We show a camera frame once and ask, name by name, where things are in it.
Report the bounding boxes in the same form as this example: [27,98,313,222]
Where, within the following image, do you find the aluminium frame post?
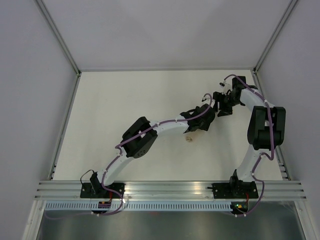
[252,0,300,74]
[34,0,81,76]

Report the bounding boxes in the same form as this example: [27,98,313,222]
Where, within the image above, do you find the white slotted cable duct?
[45,201,232,212]

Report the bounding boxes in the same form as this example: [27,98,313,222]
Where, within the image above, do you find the beige cloth napkin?
[184,130,207,143]

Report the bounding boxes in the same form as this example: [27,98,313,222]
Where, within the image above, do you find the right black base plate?
[207,182,259,200]

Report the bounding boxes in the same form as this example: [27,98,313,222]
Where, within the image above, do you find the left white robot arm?
[90,104,216,198]

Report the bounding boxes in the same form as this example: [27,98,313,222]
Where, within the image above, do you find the left aluminium frame post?
[34,0,81,76]

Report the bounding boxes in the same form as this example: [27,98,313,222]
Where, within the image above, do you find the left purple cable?
[44,93,213,220]

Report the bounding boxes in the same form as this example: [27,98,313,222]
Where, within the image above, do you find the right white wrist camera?
[219,81,232,95]

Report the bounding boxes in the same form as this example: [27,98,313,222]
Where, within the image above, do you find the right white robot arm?
[212,74,286,199]

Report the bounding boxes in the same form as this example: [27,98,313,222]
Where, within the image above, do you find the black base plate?
[207,182,259,200]
[80,182,125,199]

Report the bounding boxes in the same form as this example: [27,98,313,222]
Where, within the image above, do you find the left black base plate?
[80,182,125,199]

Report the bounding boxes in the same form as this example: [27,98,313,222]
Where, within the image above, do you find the right aluminium frame post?
[252,0,300,74]

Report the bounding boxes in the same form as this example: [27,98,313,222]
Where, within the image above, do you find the aluminium front rail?
[34,180,307,202]

